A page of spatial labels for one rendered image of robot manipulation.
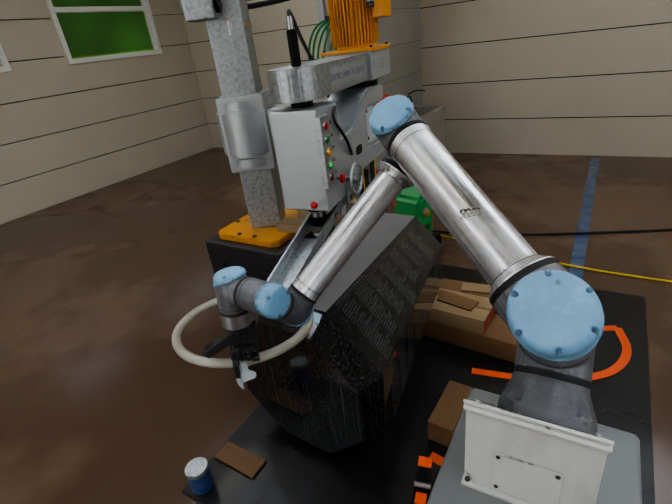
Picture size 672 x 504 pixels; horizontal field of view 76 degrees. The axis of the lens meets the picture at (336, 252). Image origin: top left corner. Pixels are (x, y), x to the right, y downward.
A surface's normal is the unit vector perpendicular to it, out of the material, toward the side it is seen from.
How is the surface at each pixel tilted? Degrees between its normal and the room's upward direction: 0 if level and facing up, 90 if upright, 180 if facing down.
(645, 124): 90
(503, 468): 90
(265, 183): 90
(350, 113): 40
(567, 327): 48
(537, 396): 26
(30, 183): 90
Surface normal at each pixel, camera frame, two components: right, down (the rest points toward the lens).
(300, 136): -0.40, 0.45
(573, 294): -0.41, -0.26
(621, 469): -0.11, -0.89
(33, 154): 0.86, 0.14
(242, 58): -0.02, 0.45
